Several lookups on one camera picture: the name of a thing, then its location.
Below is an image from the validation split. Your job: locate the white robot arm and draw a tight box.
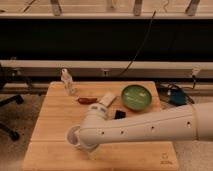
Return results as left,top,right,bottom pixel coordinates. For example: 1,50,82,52
79,102,213,151

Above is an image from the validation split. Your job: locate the green ceramic bowl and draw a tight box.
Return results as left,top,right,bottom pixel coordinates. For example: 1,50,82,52
121,85,152,111

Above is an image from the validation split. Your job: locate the white rectangular block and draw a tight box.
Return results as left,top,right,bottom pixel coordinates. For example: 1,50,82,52
99,93,116,107

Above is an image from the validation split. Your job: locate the red chili pepper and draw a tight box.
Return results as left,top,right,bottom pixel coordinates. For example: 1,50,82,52
77,97,97,105

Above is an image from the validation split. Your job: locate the black smartphone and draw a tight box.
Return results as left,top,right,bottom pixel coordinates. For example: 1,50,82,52
115,110,126,119

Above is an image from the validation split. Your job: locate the clear plastic water bottle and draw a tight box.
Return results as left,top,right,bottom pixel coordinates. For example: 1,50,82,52
61,68,75,95

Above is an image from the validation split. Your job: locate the blue box on floor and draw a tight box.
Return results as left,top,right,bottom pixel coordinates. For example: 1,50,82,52
170,90,186,106

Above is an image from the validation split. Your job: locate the black office chair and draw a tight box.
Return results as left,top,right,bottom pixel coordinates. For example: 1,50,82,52
0,63,25,142

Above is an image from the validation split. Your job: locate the black floor cable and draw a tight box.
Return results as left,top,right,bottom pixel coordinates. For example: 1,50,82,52
156,74,198,105

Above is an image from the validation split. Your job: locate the black hanging cable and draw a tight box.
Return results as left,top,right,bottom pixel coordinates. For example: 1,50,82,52
118,9,157,77

